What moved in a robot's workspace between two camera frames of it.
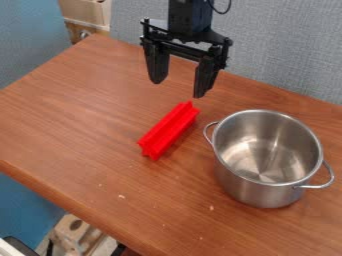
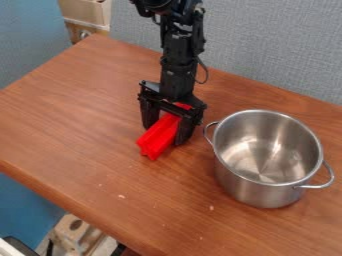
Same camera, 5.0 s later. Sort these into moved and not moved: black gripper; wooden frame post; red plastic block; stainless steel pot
Moved: black gripper
Not moved: red plastic block; stainless steel pot; wooden frame post
